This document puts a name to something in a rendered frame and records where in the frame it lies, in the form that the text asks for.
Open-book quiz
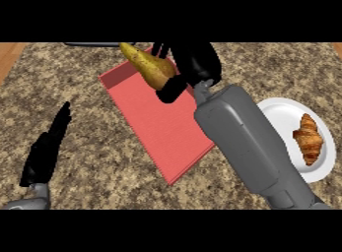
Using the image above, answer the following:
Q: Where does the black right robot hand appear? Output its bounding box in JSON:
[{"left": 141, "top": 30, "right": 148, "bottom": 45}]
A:
[{"left": 149, "top": 41, "right": 222, "bottom": 104}]

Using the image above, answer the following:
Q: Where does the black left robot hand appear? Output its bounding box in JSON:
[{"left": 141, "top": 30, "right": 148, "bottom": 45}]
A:
[{"left": 19, "top": 100, "right": 72, "bottom": 188}]

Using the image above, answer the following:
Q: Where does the yellow-brown pear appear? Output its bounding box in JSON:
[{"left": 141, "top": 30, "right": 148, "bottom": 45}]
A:
[{"left": 118, "top": 42, "right": 178, "bottom": 92}]

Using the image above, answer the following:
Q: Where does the red open box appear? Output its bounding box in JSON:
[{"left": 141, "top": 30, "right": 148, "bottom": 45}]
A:
[{"left": 98, "top": 45, "right": 216, "bottom": 187}]

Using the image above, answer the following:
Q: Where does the white round plate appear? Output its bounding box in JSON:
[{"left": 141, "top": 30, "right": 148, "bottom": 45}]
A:
[{"left": 255, "top": 96, "right": 338, "bottom": 184}]

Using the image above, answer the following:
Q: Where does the brown croissant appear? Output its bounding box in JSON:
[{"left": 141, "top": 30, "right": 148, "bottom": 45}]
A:
[{"left": 292, "top": 112, "right": 326, "bottom": 166}]

